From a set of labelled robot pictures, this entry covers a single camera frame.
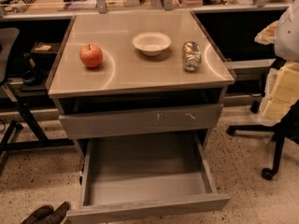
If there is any crushed metallic can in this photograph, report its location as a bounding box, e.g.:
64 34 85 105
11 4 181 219
182 40 201 72

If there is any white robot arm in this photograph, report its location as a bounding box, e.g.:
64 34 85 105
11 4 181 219
254 0 299 121

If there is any grey drawer cabinet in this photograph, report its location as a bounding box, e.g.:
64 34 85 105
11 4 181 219
45 9 237 159

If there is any closed grey top drawer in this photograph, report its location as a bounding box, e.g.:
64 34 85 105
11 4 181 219
59 104 223 139

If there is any open grey middle drawer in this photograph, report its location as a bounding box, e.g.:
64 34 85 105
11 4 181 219
67 133 230 224

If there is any white bowl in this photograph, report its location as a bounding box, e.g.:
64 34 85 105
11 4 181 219
133 32 171 56

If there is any red apple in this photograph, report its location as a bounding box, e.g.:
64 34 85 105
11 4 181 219
79 44 104 68

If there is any black office chair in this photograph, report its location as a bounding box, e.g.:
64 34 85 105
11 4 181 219
226 58 299 181

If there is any dark right shoe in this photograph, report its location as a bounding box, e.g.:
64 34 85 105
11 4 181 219
35 202 71 224

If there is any dark shoe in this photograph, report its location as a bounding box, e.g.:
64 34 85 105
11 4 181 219
21 204 54 224
35 202 71 224

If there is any dark left shoe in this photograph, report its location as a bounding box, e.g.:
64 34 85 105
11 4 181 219
21 204 54 224

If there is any dark chair at left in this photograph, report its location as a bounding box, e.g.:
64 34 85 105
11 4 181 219
0 28 74 156

